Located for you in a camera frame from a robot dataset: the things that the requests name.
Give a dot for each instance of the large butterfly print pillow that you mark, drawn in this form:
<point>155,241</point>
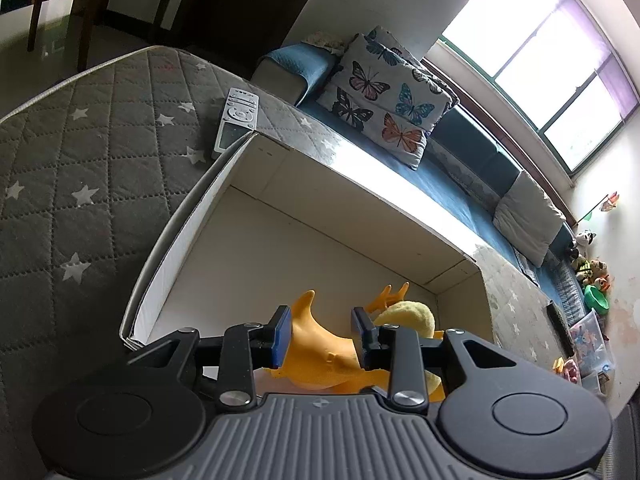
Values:
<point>385,102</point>

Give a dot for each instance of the grey remote control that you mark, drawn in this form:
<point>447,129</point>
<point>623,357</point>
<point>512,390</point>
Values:
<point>237,117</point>

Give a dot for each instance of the black flat object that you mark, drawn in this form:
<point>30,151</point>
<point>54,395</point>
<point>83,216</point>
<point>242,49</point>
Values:
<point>560,327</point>

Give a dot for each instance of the yellow plush toy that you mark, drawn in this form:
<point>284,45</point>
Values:
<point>405,317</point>

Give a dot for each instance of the pile of small toys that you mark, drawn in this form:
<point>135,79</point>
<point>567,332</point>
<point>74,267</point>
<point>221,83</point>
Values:
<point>592,270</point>

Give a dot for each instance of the white cardboard box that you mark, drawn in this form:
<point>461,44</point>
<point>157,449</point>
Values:
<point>300,240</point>

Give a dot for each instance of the orange rubber toy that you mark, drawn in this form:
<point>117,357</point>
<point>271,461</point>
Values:
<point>320,350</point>

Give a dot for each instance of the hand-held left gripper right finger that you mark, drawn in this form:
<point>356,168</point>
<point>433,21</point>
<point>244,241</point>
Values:
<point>361,336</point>

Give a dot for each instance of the panda plush toy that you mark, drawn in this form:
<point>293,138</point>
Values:
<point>584,238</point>

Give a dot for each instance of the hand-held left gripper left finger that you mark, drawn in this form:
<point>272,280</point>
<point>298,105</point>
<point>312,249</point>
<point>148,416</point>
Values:
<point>281,336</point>

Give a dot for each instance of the grey star quilted mattress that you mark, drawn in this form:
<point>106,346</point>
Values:
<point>85,160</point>

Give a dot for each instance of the white lace cloth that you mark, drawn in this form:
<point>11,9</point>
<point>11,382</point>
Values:
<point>325,41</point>

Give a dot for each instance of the pink and yellow toy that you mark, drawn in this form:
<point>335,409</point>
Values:
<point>567,370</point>

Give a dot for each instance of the clear plastic storage box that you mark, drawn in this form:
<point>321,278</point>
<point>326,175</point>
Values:
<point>592,345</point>

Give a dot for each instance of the green plastic bowl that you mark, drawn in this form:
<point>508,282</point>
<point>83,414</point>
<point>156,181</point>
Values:
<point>596,299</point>

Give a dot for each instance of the grey sofa cushion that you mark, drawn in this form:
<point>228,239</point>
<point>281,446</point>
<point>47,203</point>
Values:
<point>530,217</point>

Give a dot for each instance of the small butterfly print pillow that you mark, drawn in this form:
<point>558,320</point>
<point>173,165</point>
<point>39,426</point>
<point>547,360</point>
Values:
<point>400,47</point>

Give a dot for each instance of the green framed window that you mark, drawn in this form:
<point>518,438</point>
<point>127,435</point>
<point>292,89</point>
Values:
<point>540,60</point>

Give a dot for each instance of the colourful wall decoration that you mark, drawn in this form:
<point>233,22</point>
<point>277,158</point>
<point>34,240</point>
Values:
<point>610,202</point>

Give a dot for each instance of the blue sofa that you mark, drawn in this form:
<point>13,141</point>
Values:
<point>465,195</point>

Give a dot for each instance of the dark wooden chair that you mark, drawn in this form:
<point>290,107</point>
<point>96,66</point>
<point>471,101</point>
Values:
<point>85,5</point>

